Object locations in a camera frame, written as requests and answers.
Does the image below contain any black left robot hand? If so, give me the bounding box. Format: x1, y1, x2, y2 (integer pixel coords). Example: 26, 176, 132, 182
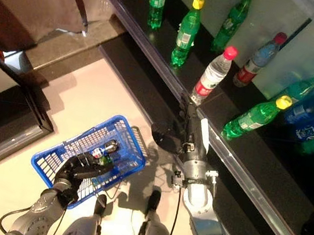
51, 148, 116, 205

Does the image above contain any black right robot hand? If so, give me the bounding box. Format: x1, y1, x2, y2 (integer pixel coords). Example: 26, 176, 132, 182
147, 90, 218, 161

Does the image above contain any blue plastic shopping basket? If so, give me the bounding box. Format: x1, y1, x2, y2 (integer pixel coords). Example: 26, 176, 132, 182
24, 103, 153, 220

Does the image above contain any clear water bottle pink cap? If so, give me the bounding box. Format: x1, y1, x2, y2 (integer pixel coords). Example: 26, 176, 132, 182
188, 41, 240, 110

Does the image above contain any silver left robot leg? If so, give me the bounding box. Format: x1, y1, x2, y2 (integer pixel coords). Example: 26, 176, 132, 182
58, 189, 108, 235

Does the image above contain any black shelf base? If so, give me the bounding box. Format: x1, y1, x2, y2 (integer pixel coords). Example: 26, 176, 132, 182
73, 30, 314, 235

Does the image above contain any bluish water bottle red cap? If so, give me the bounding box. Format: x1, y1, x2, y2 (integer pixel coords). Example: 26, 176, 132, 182
231, 26, 289, 93

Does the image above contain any white shelf back panel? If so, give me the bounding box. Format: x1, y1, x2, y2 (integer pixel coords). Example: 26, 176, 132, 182
249, 9, 314, 105
157, 0, 314, 75

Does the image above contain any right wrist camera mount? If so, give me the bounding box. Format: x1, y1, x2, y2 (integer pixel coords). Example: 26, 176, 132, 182
169, 169, 187, 192

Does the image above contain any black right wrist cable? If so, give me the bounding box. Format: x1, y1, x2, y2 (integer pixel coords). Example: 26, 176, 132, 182
168, 189, 214, 235

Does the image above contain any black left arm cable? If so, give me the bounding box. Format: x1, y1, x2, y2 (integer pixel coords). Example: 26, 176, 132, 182
0, 203, 34, 235

